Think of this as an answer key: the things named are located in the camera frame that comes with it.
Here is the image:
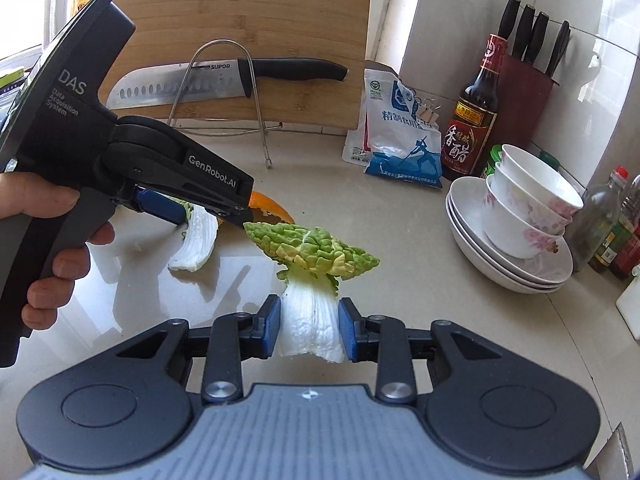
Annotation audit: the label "orange peel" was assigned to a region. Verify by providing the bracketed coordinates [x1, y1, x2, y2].
[215, 190, 296, 231]

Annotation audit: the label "dark vinegar bottle red label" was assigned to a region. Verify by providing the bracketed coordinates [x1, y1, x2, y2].
[442, 33, 509, 182]

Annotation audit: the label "metal wire rack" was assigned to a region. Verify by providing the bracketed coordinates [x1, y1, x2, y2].
[167, 40, 286, 170]

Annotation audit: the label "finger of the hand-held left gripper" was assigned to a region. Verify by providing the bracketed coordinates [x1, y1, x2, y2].
[99, 114, 254, 202]
[113, 181, 248, 226]

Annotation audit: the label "kitchen knife black handle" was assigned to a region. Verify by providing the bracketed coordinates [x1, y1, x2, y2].
[105, 57, 350, 111]

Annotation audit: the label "person's left hand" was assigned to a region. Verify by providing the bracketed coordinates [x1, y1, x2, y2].
[0, 170, 116, 332]

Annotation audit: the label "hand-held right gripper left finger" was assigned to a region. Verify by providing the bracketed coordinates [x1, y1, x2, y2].
[115, 294, 282, 404]

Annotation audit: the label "white blue salt bag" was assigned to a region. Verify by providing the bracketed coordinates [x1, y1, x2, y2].
[342, 59, 445, 191]

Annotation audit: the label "black handled block knife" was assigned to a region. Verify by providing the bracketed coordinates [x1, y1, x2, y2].
[497, 0, 524, 44]
[544, 19, 571, 80]
[524, 10, 551, 65]
[512, 3, 536, 61]

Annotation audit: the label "dark red knife block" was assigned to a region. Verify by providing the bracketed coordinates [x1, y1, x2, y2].
[492, 54, 561, 157]

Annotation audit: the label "white napa cabbage leaf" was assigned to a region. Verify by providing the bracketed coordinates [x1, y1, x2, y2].
[167, 200, 221, 274]

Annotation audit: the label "glass bottle red cap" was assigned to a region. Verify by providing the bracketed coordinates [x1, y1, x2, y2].
[564, 164, 629, 274]

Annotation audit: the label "green napa cabbage leaf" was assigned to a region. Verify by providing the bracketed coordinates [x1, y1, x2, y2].
[242, 220, 381, 364]

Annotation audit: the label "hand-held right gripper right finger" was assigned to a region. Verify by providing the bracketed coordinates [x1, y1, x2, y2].
[337, 297, 503, 404]

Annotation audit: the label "oil bottle green label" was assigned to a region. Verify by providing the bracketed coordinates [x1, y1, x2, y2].
[588, 175, 640, 274]

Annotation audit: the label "metal binder clips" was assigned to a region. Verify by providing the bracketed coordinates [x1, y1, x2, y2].
[414, 99, 444, 126]

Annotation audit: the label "bamboo cutting board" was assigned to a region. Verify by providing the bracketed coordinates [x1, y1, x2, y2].
[97, 0, 374, 136]

